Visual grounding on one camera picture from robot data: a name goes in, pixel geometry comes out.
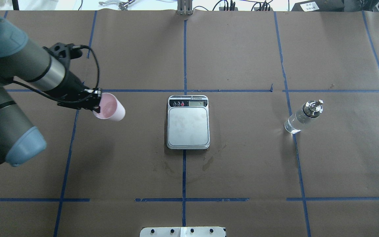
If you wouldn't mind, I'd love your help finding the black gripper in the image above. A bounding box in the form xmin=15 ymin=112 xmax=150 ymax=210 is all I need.
xmin=46 ymin=72 xmax=102 ymax=113

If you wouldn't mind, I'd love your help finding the pink plastic cup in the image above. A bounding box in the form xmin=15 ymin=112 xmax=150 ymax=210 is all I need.
xmin=93 ymin=93 xmax=125 ymax=121

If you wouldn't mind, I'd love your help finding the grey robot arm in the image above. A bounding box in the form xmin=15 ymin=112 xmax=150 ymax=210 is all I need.
xmin=0 ymin=16 xmax=102 ymax=167

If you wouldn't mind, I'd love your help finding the silver digital kitchen scale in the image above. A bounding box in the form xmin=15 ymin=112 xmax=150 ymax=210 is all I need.
xmin=166 ymin=95 xmax=210 ymax=150

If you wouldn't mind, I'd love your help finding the aluminium frame post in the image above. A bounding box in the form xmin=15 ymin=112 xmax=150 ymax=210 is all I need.
xmin=177 ymin=0 xmax=193 ymax=15

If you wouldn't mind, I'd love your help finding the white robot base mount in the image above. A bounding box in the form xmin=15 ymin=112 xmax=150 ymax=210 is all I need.
xmin=139 ymin=226 xmax=227 ymax=237

